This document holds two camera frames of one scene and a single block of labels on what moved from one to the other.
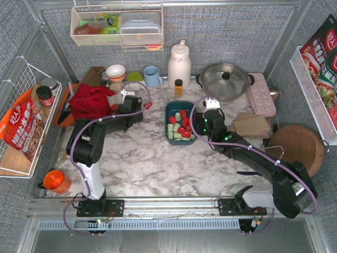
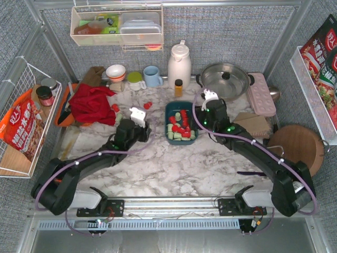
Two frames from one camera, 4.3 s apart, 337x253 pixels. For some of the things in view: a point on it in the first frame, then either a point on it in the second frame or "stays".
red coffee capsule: [180, 130] stays
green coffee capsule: [170, 135] stays
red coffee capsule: [186, 134] stays
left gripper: [139, 107] -> [145, 132]
